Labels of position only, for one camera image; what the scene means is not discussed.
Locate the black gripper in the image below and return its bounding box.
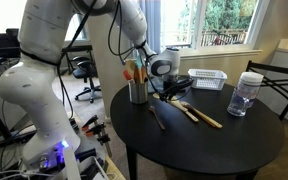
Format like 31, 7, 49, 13
159, 76, 194, 102

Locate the long light wooden spatula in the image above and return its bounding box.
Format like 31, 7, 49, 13
152, 92, 188, 111

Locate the small dark wooden spoon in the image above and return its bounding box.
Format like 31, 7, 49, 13
148, 105, 167, 131

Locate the silver utensil holder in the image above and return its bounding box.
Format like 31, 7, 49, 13
128, 79, 149, 105

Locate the dark-headed wooden spoon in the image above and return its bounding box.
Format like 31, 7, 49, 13
180, 101, 224, 130

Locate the blue cloth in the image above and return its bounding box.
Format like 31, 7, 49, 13
147, 75, 187, 94

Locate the short light wooden spatula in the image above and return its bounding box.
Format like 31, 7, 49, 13
167, 96, 200, 124

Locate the teal silicone spatula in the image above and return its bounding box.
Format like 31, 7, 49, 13
135, 54, 144, 81

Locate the white plastic basket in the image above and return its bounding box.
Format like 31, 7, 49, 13
188, 68, 228, 91

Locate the red silicone spatula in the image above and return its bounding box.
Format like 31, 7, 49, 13
122, 69, 134, 82

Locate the clear glass mug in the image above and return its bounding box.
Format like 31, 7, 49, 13
226, 87, 253, 118

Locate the blue curtain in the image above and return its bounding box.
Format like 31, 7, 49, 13
143, 0, 162, 56

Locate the white framed window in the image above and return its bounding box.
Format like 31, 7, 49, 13
160, 0, 263, 63

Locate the black orange bar clamp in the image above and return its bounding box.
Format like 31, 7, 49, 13
84, 122, 107, 138
96, 133, 114, 158
81, 114, 100, 132

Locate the black table leg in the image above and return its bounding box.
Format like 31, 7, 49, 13
125, 145, 139, 180
235, 169, 260, 180

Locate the wooden deck railing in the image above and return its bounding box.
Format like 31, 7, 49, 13
199, 28, 249, 47

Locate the clear plastic jar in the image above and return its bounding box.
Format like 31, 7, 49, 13
235, 71, 265, 109

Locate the black office chair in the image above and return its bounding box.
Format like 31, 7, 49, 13
71, 55, 102, 104

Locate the black desk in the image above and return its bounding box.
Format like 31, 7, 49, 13
62, 44, 94, 76

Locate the black dining chair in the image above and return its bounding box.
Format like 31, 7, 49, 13
245, 59, 288, 122

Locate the black laptop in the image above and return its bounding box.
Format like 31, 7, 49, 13
0, 28, 22, 60

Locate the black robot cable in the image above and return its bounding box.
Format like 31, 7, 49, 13
18, 0, 193, 121

